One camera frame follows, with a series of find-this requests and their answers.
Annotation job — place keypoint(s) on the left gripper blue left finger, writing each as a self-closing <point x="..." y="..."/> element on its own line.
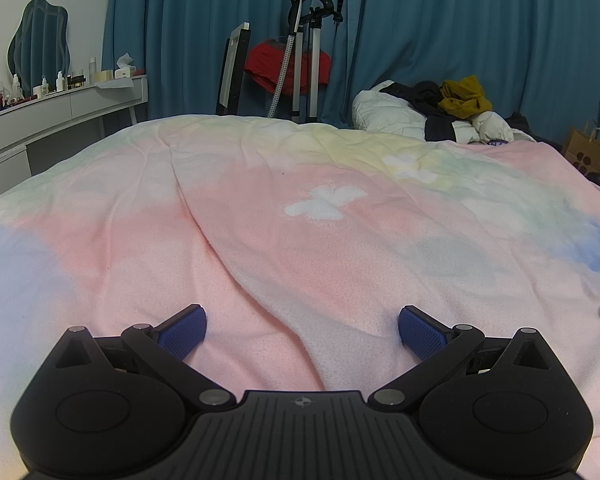
<point x="159" y="352"/>

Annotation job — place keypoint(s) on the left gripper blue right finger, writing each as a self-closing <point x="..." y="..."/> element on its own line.
<point x="444" y="353"/>

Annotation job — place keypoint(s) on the pastel multicolour duvet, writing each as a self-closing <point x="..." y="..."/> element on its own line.
<point x="302" y="243"/>

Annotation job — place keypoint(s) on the brown paper bag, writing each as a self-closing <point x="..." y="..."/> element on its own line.
<point x="582" y="149"/>

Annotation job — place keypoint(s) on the white puffy jacket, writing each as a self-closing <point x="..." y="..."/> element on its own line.
<point x="377" y="111"/>

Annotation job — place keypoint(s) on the mustard yellow garment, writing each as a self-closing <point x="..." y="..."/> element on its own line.
<point x="464" y="99"/>

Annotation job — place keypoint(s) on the dark navy garment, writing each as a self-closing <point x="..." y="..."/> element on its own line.
<point x="425" y="97"/>

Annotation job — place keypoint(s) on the white dressing table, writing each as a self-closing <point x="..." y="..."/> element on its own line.
<point x="61" y="113"/>

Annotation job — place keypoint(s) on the tissue box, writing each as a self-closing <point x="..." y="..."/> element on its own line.
<point x="125" y="67"/>

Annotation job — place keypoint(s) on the wavy blue mirror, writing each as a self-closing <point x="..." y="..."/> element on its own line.
<point x="39" y="48"/>

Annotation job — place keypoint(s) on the blue curtain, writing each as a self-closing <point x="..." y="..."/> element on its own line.
<point x="540" y="58"/>

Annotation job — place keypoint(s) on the silver tripod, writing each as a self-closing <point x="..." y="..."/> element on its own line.
<point x="305" y="23"/>

